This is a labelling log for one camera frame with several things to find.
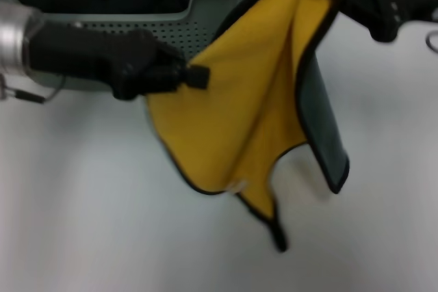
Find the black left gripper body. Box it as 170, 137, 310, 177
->
23, 22, 157, 101

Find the grey perforated storage basket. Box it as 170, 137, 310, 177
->
0, 0, 263, 93

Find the yellow grey towel black-edged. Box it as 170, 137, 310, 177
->
145, 0, 352, 254

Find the grey cable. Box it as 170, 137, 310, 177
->
425, 30, 438, 54

